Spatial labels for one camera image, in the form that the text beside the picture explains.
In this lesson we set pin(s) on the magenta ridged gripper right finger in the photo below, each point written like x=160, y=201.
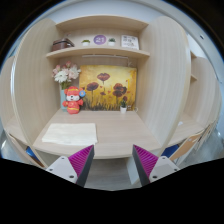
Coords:
x=150, y=167

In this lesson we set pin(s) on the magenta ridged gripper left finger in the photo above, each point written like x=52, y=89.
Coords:
x=74, y=168

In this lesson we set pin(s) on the wooden chair left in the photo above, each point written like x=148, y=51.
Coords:
x=20, y=149

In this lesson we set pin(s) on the wooden chair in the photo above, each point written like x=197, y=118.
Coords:
x=193, y=141
x=20, y=149

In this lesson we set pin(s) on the wooden chair right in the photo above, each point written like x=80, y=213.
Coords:
x=193, y=141

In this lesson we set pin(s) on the small potted plant white pot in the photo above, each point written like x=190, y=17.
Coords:
x=123, y=106

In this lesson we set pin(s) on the light blue vase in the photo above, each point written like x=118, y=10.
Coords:
x=62, y=99

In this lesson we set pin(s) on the red plush mascot toy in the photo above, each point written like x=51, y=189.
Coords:
x=74, y=99

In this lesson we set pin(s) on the wooden desk shelf unit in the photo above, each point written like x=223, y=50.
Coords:
x=137, y=82

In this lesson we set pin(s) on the poppy flower painting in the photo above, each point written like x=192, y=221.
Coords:
x=106, y=86

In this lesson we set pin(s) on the pink white flower bouquet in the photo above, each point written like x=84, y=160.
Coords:
x=65, y=74

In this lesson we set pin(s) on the small green plant left shelf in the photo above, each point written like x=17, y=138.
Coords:
x=85, y=42

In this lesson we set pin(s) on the small green plant shelf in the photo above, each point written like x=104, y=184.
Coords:
x=85, y=42
x=111, y=42

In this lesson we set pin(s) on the white text card sign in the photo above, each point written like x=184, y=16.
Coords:
x=129, y=42

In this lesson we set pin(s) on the round purple sign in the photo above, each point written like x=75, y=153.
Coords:
x=99, y=39

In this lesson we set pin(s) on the small green plant right shelf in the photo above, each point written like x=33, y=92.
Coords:
x=111, y=42

